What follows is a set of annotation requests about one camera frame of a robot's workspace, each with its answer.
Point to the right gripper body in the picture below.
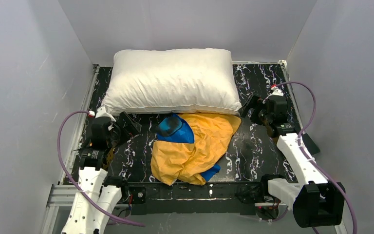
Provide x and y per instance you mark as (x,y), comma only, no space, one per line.
(255,107)

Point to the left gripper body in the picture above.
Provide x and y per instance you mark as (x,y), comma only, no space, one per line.
(122,127)

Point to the white pillow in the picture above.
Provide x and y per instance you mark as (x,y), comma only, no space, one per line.
(179,80)

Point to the yellow and blue pillowcase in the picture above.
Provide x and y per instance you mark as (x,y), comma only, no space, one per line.
(186,161)

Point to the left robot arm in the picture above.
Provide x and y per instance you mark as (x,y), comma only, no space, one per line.
(97,193)

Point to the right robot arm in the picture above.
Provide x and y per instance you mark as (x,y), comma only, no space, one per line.
(316,201)

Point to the black plate on table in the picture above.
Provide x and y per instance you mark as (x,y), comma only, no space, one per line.
(311,146)

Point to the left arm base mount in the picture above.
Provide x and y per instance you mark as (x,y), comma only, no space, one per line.
(132,193)

